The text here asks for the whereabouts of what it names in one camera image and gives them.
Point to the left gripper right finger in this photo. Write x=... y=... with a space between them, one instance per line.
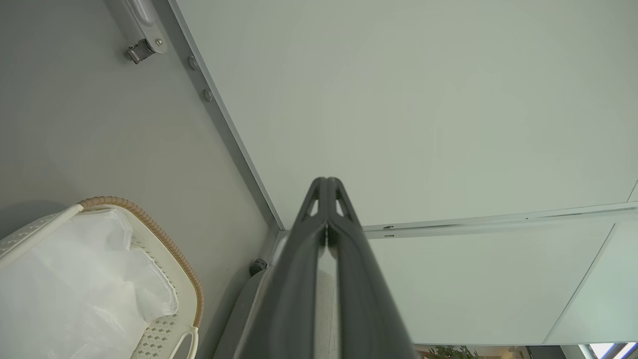
x=364 y=299

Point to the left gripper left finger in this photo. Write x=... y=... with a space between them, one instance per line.
x=289 y=289

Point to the woven-rim plastic laundry basket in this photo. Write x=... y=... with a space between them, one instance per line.
x=169 y=331

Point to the white mesh basket liner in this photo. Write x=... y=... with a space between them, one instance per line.
x=65 y=289

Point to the green potted plant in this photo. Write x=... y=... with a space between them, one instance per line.
x=448 y=353

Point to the bright window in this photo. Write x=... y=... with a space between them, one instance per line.
x=608 y=350

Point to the stand leg caster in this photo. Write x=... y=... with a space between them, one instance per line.
x=139 y=51

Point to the grey metal stand leg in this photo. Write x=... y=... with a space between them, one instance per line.
x=142 y=15

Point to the grey wall base rail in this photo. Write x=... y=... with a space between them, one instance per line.
x=224 y=119

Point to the round grey rail cap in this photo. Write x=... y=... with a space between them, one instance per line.
x=208 y=94
x=193 y=62

